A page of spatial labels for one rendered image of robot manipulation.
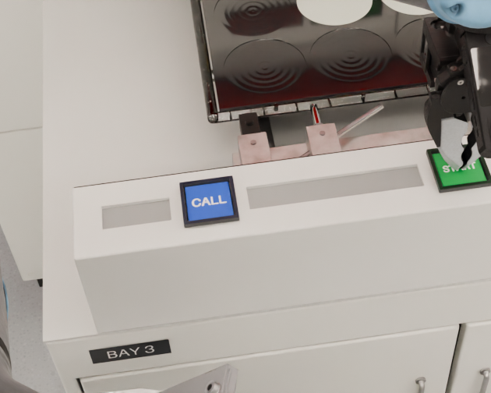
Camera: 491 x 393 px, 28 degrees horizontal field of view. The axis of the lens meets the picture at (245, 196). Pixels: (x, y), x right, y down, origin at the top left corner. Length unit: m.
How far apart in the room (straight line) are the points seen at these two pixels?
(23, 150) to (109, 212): 0.78
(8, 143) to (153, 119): 0.53
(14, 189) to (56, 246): 0.69
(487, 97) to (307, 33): 0.44
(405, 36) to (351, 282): 0.35
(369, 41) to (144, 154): 0.32
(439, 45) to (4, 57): 0.87
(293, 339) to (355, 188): 0.22
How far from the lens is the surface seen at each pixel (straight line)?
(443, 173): 1.02
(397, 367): 1.25
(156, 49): 1.38
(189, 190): 1.01
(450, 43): 0.94
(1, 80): 1.66
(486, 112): 0.87
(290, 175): 1.02
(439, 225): 1.02
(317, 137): 1.12
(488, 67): 0.88
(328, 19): 1.28
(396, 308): 1.13
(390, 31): 1.27
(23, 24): 1.58
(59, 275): 1.15
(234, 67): 1.22
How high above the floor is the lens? 1.73
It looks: 51 degrees down
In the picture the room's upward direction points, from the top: 5 degrees counter-clockwise
